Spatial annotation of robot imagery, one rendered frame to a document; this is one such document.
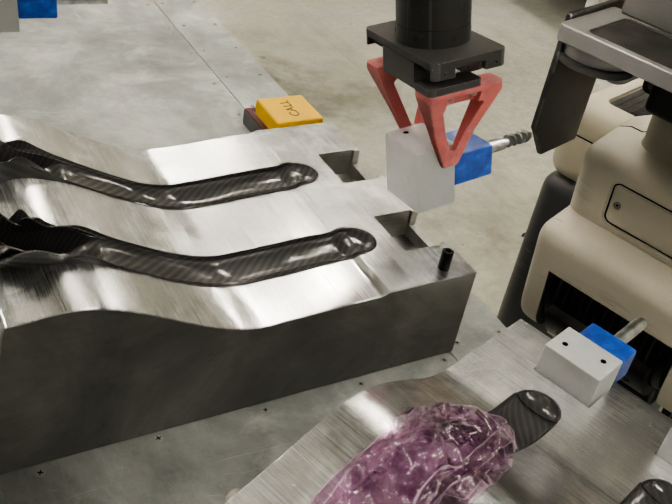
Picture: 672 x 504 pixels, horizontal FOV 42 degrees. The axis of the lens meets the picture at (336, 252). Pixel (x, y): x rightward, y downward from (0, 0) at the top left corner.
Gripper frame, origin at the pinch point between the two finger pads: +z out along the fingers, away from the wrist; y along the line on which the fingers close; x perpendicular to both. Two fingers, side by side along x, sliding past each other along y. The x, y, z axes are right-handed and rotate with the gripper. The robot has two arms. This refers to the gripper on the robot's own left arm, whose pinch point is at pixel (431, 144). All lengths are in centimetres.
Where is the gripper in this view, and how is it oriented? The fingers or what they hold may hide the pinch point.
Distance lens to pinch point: 73.2
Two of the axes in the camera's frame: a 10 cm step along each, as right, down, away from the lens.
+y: 4.6, 4.6, -7.6
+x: 8.8, -2.8, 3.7
